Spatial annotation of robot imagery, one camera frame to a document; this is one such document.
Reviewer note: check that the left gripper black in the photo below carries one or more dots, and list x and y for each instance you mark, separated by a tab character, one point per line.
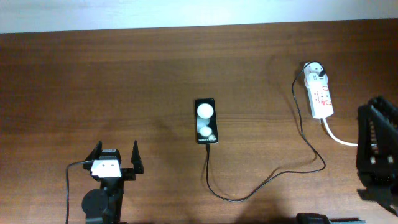
129	173

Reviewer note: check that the white USB charger plug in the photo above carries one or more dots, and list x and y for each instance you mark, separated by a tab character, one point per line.
315	75

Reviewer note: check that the black smartphone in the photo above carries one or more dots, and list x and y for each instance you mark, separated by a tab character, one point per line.
206	121

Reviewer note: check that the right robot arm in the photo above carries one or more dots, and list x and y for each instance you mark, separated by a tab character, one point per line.
384	195

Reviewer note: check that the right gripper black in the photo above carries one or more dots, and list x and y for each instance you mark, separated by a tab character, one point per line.
378	168

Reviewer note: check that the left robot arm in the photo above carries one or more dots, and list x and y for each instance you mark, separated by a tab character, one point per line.
104	205

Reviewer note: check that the white power strip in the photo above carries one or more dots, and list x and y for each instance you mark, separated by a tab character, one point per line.
320	102

